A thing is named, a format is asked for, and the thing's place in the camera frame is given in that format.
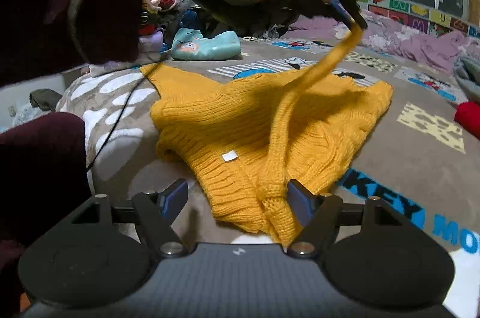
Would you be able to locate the yellow knitted sweater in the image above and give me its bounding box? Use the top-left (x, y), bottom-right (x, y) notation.
top-left (143, 27), bottom-right (393, 245)

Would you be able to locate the colourful alphabet foam border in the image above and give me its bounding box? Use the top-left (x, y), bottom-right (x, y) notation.
top-left (329, 0), bottom-right (480, 40)

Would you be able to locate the red patterned clothing pile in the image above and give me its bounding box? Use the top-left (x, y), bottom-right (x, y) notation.
top-left (139, 0), bottom-right (179, 36)

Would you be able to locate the light blue cartoon bag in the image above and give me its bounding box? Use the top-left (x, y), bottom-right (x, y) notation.
top-left (170, 28), bottom-right (241, 61)

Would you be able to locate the dark maroon trouser knee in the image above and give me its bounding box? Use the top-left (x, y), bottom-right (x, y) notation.
top-left (1, 113), bottom-right (91, 317)

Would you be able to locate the purple floral quilt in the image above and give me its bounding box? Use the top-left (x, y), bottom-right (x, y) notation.
top-left (282, 10), bottom-right (479, 74)

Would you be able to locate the grey folded garment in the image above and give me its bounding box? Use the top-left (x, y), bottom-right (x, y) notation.
top-left (453, 56), bottom-right (480, 105)

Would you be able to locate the red folded garment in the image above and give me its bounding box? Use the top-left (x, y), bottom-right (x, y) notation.
top-left (454, 101), bottom-right (480, 139)

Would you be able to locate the thin black cable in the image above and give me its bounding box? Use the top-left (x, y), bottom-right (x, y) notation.
top-left (85, 55), bottom-right (166, 173)

